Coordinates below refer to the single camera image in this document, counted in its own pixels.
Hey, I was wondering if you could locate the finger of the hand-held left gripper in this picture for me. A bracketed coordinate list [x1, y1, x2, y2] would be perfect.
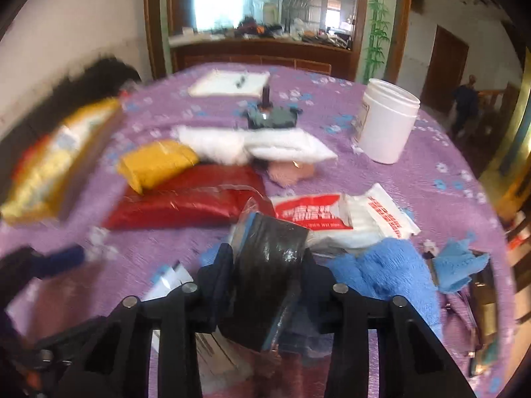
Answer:
[0, 245, 88, 295]
[8, 315, 111, 382]

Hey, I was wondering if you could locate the yellow cloth packet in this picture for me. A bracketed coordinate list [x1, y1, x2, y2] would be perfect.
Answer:
[117, 140, 200, 195]

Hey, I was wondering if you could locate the brown wooden door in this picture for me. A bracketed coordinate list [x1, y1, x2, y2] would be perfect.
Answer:
[421, 25, 469, 112]

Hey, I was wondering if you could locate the grey device with black post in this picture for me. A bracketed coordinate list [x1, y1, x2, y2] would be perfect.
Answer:
[243, 85, 301, 130]

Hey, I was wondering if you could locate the green bamboo wall sticker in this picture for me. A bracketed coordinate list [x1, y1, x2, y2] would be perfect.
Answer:
[363, 0, 397, 79]

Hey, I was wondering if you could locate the black furry object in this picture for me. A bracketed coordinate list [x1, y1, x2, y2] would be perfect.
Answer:
[39, 56, 142, 112]

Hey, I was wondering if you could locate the gold rectangular box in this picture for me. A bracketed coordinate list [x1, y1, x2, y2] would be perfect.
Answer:
[467, 251, 500, 378]

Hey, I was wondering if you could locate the gold metal frame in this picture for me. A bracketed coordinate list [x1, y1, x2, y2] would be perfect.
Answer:
[477, 47, 531, 225]

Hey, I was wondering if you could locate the yellow snack bag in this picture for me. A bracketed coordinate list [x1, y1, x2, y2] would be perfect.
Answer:
[0, 97, 125, 227]

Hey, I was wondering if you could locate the wooden railing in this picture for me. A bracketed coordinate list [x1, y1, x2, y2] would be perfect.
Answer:
[477, 83, 509, 112]

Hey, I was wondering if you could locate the white paper sheet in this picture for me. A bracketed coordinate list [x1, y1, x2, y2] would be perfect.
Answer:
[188, 68, 270, 98]

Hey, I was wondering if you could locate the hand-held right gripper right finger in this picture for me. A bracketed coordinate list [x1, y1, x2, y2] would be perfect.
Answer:
[286, 249, 476, 398]

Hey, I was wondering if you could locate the white plastic jar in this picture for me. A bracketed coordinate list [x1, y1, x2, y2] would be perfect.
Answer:
[352, 78, 421, 164]

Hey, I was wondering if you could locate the wooden glass cabinet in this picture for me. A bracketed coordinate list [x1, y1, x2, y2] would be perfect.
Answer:
[143, 0, 413, 81]

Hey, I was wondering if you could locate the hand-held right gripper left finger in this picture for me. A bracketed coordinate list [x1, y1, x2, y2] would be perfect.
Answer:
[58, 242, 237, 398]

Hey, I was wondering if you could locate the blue plush towel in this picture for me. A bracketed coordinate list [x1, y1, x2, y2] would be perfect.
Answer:
[328, 238, 442, 341]

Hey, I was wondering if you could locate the white fluffy towel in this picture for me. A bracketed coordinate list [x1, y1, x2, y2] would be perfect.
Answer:
[243, 128, 339, 162]

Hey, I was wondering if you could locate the pink soft cloth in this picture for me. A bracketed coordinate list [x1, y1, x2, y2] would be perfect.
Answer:
[265, 160, 316, 187]

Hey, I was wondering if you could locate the red plastic packet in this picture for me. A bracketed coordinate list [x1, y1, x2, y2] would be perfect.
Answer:
[102, 165, 270, 231]

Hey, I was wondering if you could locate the small blue cloth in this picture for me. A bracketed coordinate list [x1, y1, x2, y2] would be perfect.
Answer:
[431, 232, 490, 295]

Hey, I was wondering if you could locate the black plastic packet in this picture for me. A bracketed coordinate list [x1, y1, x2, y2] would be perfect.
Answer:
[218, 211, 310, 353]

